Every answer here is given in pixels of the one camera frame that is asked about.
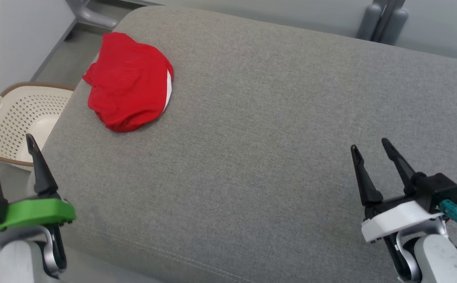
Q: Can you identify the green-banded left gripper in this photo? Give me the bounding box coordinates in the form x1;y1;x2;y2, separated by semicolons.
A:
0;134;77;233

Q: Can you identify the grey fabric sofa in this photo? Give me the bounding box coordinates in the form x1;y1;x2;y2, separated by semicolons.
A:
26;4;457;283

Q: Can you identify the cream perforated laundry basket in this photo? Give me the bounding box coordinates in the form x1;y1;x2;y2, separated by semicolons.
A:
0;82;75;171

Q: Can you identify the grey curved metal leg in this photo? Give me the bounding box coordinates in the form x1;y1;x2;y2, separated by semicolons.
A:
65;0;119;30

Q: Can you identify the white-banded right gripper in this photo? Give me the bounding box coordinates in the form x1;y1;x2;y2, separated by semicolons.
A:
350;138;444;243

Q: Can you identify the dark grey vertical frame post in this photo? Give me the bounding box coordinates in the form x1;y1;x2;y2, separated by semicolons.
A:
356;0;409;44

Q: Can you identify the red jersey with white trim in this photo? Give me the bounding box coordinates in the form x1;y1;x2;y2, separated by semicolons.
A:
82;31;174;133

